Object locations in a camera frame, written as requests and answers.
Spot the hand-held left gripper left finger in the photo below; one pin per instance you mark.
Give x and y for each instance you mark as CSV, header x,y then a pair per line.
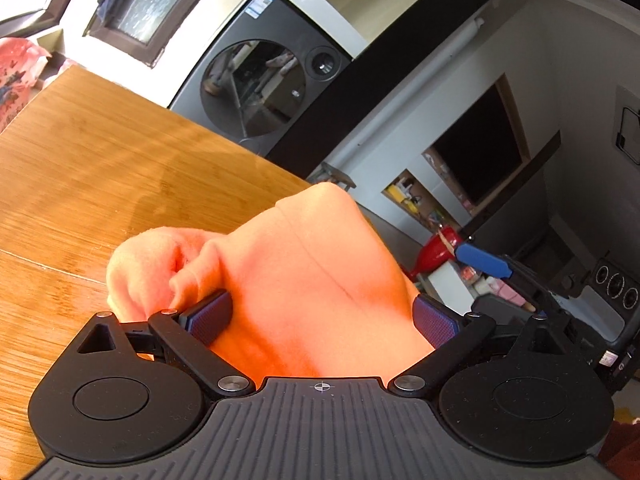
x,y
210,316

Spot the frosted glass door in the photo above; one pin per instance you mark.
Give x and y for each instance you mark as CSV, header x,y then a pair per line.
x,y
150,5

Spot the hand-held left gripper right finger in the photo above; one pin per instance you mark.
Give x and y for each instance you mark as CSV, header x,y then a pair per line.
x,y
434,321

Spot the pink printed plastic bag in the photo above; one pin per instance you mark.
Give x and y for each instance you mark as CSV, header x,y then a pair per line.
x,y
20,80

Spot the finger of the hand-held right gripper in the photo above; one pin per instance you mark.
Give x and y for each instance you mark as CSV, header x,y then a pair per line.
x,y
482,258

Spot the yellow box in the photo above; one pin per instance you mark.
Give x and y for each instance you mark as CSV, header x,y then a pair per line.
x,y
402,197

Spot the red drum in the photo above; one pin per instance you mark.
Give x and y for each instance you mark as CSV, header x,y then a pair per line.
x,y
436,252

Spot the grey front-load washing machine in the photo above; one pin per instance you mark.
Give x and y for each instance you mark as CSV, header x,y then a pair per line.
x,y
260,75

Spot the orange pumpkin costume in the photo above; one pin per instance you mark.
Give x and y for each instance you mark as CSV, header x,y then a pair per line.
x,y
305,280

